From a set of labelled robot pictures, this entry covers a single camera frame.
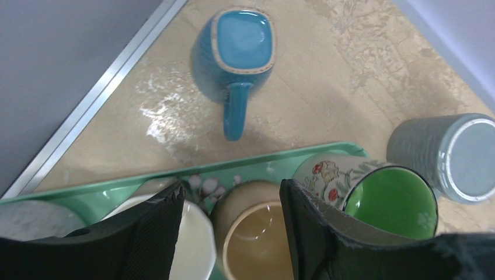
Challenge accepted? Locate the silver table edge rail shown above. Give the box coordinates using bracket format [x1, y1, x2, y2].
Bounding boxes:
[1, 1, 185, 199]

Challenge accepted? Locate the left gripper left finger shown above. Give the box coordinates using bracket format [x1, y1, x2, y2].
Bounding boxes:
[1, 181, 186, 279]

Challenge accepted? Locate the beige round mug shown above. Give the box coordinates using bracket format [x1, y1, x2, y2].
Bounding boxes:
[210, 180, 294, 279]

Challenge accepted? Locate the cream floral mug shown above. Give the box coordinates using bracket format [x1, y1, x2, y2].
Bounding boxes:
[293, 152, 438, 240]

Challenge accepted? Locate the blue mug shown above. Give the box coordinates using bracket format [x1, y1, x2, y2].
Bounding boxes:
[191, 6, 276, 141]

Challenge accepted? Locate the grey-teal mug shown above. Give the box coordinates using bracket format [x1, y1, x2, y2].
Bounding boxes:
[386, 113, 494, 204]

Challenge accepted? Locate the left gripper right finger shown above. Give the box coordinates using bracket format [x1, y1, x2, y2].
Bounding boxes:
[280, 179, 494, 279]

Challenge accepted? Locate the black mug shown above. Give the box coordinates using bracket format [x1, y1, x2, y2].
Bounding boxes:
[100, 193, 217, 280]

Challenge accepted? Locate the green floral tray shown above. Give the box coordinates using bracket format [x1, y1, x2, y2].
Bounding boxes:
[19, 142, 368, 227]

